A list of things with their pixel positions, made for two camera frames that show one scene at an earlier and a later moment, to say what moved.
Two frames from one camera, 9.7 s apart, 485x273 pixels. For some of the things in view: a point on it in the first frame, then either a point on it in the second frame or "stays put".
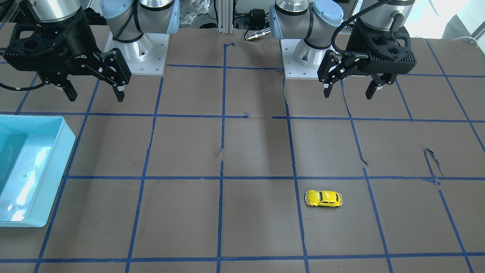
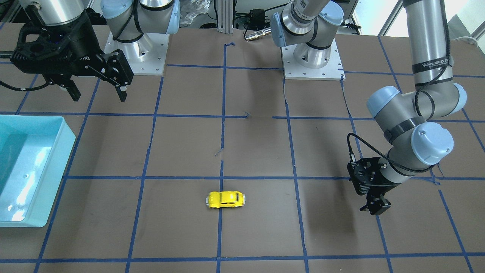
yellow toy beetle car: [329, 198] → [216, 200]
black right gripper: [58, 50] stays put
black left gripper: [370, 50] → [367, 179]
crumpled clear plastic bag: [189, 9] stays put
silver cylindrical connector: [263, 32] stays put
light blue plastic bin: [33, 150] stays put
